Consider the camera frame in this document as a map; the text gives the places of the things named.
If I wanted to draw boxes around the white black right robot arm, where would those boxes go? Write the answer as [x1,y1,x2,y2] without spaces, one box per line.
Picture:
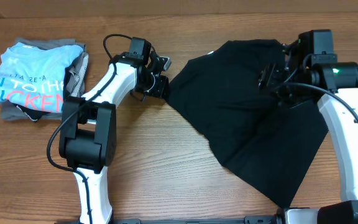
[259,29,358,224]

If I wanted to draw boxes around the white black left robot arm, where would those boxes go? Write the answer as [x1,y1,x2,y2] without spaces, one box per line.
[54,37,172,223]

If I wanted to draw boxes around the black t-shirt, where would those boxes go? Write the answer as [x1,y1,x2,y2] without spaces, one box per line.
[167,40,328,208]

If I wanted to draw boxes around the light blue printed t-shirt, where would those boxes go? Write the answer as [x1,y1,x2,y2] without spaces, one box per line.
[0,42,83,113]

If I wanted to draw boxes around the dark grey folded garment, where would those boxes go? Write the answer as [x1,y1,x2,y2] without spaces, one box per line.
[0,37,86,121]

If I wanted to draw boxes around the black folded garment in stack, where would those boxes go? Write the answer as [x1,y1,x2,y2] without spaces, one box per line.
[15,105,49,122]

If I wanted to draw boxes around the grey striped folded garment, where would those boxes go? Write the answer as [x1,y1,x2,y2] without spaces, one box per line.
[63,52,89,99]

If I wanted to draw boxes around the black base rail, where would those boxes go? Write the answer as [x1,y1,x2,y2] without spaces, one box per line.
[54,215,279,224]

